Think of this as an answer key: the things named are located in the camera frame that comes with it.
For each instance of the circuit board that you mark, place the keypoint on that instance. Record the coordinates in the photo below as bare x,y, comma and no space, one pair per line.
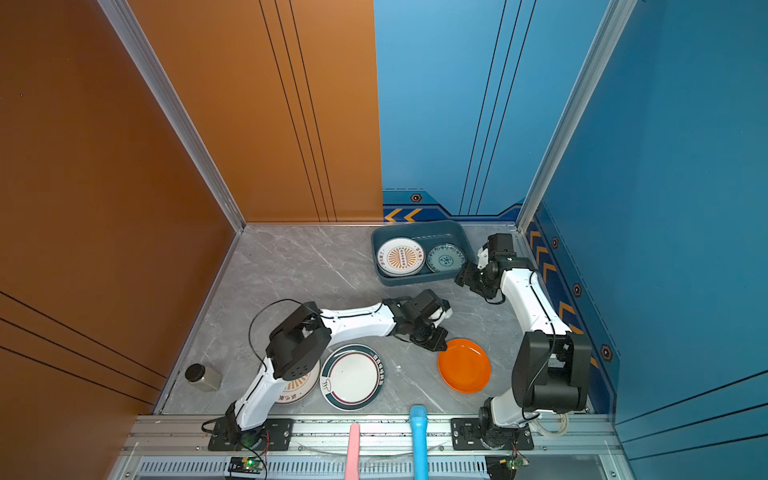
504,467
249,467

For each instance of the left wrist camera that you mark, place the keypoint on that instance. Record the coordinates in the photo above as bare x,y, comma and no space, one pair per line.
438,317

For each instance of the left circuit board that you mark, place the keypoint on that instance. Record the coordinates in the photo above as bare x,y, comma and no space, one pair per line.
249,467

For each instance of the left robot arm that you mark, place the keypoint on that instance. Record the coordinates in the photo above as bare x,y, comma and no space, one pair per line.
297,344

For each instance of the right circuit board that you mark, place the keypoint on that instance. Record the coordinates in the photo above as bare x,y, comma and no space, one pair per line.
504,467

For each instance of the white plate green red rim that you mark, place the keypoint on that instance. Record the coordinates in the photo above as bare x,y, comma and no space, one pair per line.
352,377

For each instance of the small black round cap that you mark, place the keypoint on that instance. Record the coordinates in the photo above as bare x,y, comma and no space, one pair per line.
203,377

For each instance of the pink handle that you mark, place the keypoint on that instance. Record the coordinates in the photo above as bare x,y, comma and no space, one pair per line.
353,453

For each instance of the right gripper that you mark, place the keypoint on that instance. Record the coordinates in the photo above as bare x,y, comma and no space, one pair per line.
466,276

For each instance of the teal plastic bin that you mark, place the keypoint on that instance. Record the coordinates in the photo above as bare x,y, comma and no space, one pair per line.
427,234

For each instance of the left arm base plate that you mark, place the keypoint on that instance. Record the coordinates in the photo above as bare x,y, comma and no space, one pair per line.
274,435

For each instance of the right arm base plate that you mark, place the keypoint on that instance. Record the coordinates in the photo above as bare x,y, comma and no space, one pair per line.
467,435

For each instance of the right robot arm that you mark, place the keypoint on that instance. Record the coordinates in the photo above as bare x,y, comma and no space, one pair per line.
552,369

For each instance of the teal patterned plate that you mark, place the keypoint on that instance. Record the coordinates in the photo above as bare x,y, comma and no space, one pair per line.
445,257

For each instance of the blue handle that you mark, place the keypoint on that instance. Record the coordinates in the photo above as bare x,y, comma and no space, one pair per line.
418,420

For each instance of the large orange sunburst plate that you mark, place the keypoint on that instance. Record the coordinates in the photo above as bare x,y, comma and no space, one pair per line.
299,388

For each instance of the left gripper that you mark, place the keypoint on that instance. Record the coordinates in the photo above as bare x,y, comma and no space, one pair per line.
436,344

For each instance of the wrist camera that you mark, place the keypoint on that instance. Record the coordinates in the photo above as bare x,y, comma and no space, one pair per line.
438,317
483,257

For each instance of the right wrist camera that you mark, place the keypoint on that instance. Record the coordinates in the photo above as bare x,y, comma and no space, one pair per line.
483,257

